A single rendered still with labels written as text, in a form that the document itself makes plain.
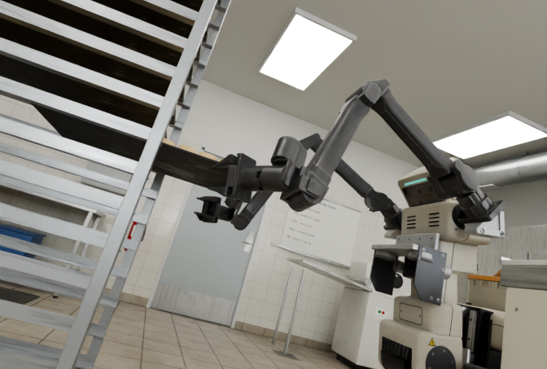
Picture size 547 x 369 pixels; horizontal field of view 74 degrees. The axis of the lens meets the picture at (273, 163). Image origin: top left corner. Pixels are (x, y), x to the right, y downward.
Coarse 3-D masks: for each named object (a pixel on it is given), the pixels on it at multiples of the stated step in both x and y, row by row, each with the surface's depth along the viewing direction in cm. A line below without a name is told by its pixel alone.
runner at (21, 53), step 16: (0, 48) 86; (16, 48) 86; (32, 64) 89; (48, 64) 88; (64, 64) 89; (80, 80) 90; (96, 80) 90; (112, 80) 91; (128, 96) 91; (144, 96) 92; (160, 96) 93
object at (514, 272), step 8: (504, 264) 87; (512, 264) 84; (520, 264) 82; (528, 264) 80; (536, 264) 78; (544, 264) 76; (504, 272) 86; (512, 272) 84; (520, 272) 81; (528, 272) 79; (536, 272) 77; (544, 272) 76; (504, 280) 85; (512, 280) 83; (520, 280) 81; (528, 280) 79; (536, 280) 77; (544, 280) 75
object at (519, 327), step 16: (512, 288) 81; (528, 288) 77; (544, 288) 73; (512, 304) 80; (528, 304) 76; (544, 304) 72; (512, 320) 78; (528, 320) 74; (544, 320) 71; (512, 336) 77; (528, 336) 73; (544, 336) 70; (512, 352) 76; (528, 352) 72; (544, 352) 69; (512, 368) 75; (528, 368) 71; (544, 368) 68
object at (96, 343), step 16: (224, 0) 152; (224, 16) 150; (192, 96) 139; (176, 144) 134; (160, 176) 130; (144, 208) 126; (128, 256) 121; (128, 272) 120; (112, 288) 118; (96, 352) 113
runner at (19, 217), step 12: (0, 204) 79; (0, 216) 78; (12, 216) 79; (24, 216) 79; (36, 216) 80; (36, 228) 79; (48, 228) 80; (60, 228) 81; (72, 228) 81; (84, 228) 82; (84, 240) 81; (96, 240) 82
